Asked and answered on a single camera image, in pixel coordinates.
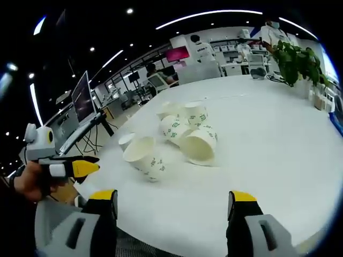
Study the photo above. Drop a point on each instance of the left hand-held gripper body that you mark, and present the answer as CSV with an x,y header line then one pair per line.
x,y
40,144

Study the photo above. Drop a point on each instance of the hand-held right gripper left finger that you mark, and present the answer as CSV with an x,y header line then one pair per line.
x,y
80,230

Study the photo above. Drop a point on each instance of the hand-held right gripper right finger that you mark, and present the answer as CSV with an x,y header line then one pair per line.
x,y
257,230

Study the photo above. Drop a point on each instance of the pile of paper cups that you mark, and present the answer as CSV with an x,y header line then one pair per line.
x,y
198,147

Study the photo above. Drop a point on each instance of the person's left hand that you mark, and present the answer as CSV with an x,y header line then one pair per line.
x,y
32,182

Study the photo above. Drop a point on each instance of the black monitor stand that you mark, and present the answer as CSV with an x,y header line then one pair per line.
x,y
105,124

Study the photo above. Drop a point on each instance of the dark mesh chair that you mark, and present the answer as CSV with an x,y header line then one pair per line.
x,y
139,245

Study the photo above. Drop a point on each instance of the computer monitor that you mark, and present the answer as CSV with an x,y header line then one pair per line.
x,y
83,97

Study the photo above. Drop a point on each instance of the white table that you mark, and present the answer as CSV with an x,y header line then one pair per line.
x,y
254,150

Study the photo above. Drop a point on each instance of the white office chair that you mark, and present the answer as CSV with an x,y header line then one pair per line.
x,y
256,61
158,81

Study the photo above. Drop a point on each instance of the blue flat object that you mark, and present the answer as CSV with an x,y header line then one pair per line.
x,y
337,123

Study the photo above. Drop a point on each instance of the white box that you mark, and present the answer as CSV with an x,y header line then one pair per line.
x,y
323,100

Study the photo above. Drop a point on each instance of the pink display screen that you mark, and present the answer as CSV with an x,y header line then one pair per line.
x,y
177,53

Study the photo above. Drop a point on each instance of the grey bag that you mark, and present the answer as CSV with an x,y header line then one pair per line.
x,y
258,72

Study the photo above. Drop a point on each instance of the green potted plant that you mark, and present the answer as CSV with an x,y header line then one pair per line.
x,y
294,61

